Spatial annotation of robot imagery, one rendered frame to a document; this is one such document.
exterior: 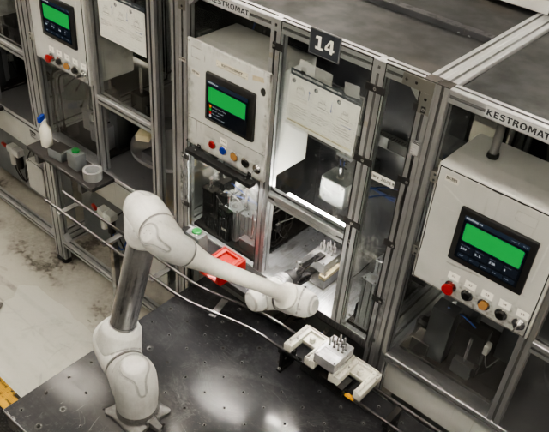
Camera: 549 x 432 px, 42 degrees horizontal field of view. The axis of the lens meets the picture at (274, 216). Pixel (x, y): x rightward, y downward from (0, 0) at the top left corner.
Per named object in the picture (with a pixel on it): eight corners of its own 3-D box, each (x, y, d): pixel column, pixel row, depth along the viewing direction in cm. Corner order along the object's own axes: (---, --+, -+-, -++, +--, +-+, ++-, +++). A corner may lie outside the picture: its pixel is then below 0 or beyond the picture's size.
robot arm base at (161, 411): (141, 448, 256) (141, 439, 252) (103, 413, 267) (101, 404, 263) (178, 417, 267) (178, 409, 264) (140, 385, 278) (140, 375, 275)
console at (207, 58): (183, 143, 292) (182, 38, 264) (231, 119, 310) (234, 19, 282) (258, 186, 272) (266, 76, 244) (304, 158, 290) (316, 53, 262)
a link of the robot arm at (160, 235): (203, 247, 233) (186, 224, 242) (165, 227, 219) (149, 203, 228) (177, 276, 234) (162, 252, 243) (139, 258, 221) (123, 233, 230)
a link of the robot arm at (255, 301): (268, 297, 281) (293, 303, 273) (241, 313, 271) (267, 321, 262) (264, 272, 278) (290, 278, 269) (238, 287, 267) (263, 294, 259)
